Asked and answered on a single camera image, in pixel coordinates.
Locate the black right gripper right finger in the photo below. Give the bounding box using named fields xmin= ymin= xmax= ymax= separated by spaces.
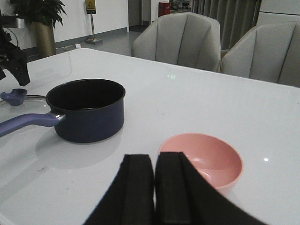
xmin=155 ymin=152 xmax=262 ymax=225

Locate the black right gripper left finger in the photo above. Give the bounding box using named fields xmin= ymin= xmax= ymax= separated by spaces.
xmin=84 ymin=154 xmax=154 ymax=225

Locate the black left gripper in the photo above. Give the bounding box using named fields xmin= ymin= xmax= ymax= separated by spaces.
xmin=0 ymin=27 xmax=30 ymax=86

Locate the glass lid purple knob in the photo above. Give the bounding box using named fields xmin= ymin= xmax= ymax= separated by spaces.
xmin=0 ymin=89 xmax=50 ymax=122

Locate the pink bowl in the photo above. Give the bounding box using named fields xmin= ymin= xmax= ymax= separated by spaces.
xmin=159 ymin=133 xmax=244 ymax=195

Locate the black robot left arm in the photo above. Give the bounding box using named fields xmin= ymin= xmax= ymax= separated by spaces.
xmin=0 ymin=15 xmax=30 ymax=86

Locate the potted green plant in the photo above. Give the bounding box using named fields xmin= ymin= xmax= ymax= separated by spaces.
xmin=10 ymin=0 xmax=66 ymax=58

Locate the yellow warning sign stand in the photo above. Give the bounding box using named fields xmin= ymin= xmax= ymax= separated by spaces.
xmin=85 ymin=0 xmax=102 ymax=45

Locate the grey armchair left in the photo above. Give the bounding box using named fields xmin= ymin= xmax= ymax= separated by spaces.
xmin=132 ymin=12 xmax=221 ymax=72

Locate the grey armchair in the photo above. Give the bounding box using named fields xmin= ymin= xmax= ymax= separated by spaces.
xmin=132 ymin=12 xmax=221 ymax=72
xmin=221 ymin=22 xmax=300 ymax=87

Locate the red bin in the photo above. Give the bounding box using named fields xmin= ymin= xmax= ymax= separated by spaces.
xmin=158 ymin=1 xmax=171 ymax=17

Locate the grey armchair right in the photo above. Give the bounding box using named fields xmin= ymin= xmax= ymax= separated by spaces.
xmin=221 ymin=22 xmax=300 ymax=87

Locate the dark blue saucepan purple handle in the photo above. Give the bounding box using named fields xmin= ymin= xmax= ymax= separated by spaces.
xmin=0 ymin=79 xmax=126 ymax=143

